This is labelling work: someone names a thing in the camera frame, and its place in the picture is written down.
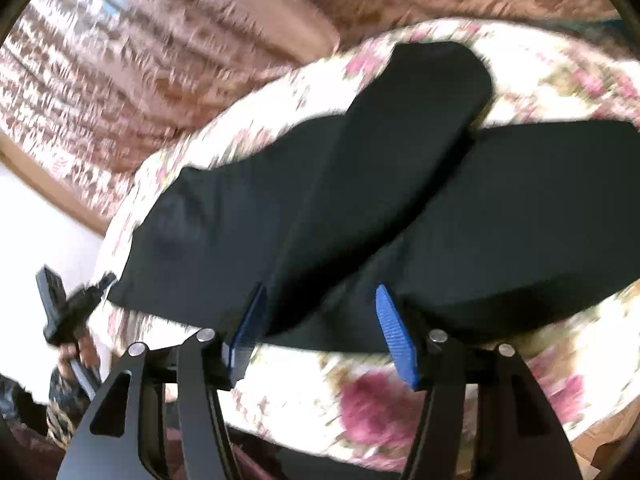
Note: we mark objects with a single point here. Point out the black pants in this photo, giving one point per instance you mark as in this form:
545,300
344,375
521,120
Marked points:
325,185

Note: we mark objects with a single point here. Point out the person's left hand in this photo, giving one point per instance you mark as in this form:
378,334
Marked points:
82,350

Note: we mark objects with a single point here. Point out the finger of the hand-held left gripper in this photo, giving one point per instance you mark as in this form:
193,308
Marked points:
107,282

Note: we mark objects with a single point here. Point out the wooden window frame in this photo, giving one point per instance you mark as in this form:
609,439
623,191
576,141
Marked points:
50,185

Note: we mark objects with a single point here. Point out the plain beige curtain band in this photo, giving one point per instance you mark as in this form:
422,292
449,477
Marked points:
280,15

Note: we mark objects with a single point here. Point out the floral bedspread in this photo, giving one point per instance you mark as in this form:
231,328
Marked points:
300,400

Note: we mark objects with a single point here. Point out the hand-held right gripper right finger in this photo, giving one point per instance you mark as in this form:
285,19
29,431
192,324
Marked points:
397,340

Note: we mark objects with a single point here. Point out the person's patterned clothing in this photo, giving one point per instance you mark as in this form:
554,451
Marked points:
60,410

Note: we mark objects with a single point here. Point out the brown patterned curtain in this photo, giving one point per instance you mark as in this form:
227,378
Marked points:
100,85

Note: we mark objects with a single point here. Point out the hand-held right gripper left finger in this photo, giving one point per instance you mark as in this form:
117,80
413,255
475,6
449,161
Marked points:
247,330

